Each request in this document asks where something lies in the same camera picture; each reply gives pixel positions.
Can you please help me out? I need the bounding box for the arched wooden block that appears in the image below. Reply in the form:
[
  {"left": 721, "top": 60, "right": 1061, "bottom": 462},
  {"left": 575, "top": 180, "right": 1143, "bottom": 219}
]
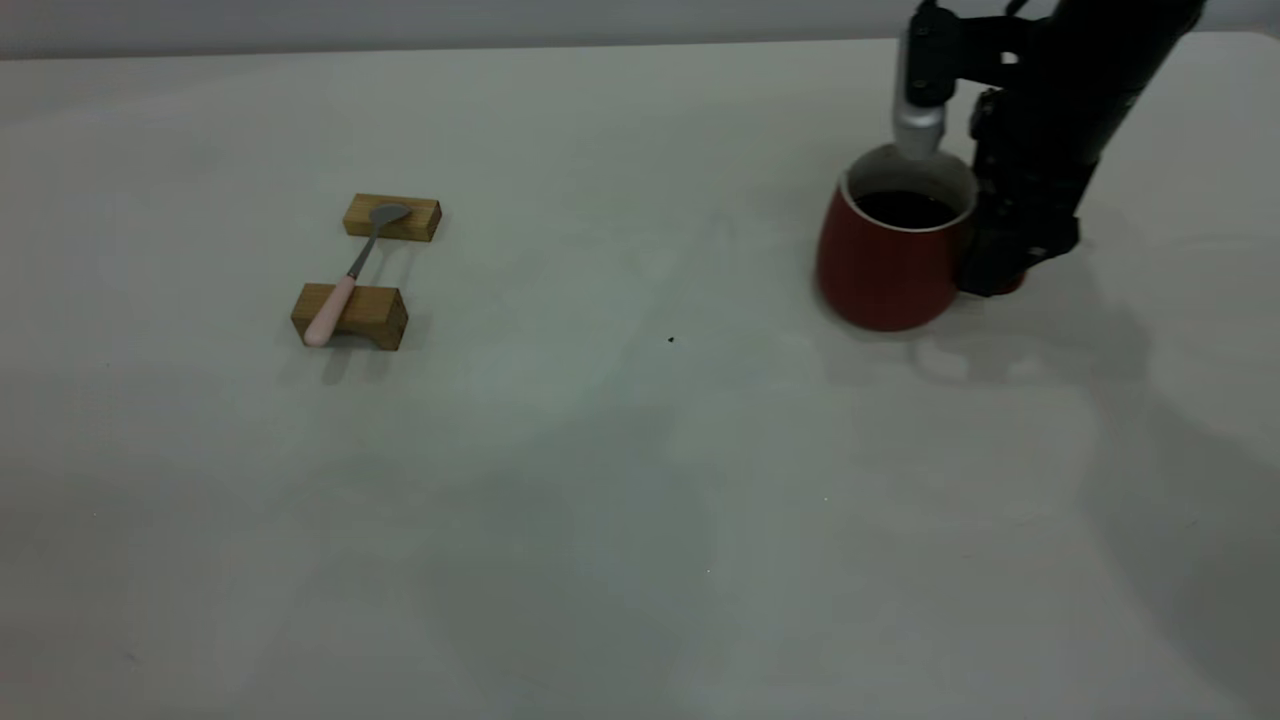
[{"left": 291, "top": 282, "right": 410, "bottom": 352}]

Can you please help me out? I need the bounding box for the red ceramic mug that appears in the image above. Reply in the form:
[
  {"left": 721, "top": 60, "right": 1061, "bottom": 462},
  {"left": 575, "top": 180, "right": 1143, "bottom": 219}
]
[{"left": 816, "top": 143, "right": 1027, "bottom": 333}]

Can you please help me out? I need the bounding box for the pink handled metal spoon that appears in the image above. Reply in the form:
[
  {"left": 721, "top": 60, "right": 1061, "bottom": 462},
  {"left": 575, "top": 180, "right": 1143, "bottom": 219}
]
[{"left": 304, "top": 203, "right": 413, "bottom": 348}]

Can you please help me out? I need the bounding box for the flat rectangular wooden block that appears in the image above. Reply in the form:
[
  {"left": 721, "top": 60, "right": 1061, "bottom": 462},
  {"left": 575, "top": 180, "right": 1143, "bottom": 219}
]
[{"left": 343, "top": 194, "right": 443, "bottom": 243}]

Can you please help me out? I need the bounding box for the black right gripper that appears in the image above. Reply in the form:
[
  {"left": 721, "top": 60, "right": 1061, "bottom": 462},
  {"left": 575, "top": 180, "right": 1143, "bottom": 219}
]
[{"left": 956, "top": 85, "right": 1103, "bottom": 299}]

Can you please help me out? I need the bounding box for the black coffee liquid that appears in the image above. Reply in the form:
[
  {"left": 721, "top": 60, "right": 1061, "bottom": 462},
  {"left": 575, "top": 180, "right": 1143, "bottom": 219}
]
[{"left": 855, "top": 190, "right": 957, "bottom": 229}]

